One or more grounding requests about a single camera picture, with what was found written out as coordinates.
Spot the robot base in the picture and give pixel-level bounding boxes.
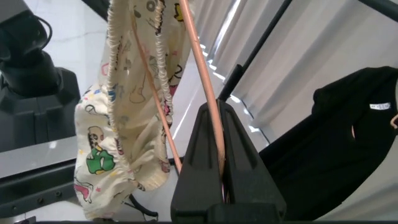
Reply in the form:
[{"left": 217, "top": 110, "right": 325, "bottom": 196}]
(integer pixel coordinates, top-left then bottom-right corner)
[{"left": 0, "top": 67, "right": 82, "bottom": 222}]

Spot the black cable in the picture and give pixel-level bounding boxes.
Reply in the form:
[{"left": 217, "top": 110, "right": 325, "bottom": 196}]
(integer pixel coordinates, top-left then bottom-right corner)
[{"left": 124, "top": 194, "right": 159, "bottom": 220}]

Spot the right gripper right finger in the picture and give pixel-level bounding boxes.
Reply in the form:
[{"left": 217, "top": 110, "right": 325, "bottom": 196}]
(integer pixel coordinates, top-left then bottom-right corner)
[{"left": 218, "top": 100, "right": 287, "bottom": 220}]

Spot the cream printed garment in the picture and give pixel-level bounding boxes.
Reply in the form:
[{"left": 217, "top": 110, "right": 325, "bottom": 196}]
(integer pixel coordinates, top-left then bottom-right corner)
[{"left": 73, "top": 0, "right": 193, "bottom": 220}]

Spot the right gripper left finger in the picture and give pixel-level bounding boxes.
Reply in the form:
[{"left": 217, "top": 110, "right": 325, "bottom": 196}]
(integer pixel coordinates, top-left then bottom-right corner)
[{"left": 170, "top": 102, "right": 224, "bottom": 220}]

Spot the black short-sleeved shirt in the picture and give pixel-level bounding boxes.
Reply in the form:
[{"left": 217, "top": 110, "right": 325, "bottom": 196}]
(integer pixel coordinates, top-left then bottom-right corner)
[{"left": 259, "top": 65, "right": 398, "bottom": 222}]

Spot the black clothes rack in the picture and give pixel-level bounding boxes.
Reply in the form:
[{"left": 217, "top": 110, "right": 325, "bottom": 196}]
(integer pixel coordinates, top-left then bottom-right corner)
[{"left": 216, "top": 0, "right": 398, "bottom": 103}]

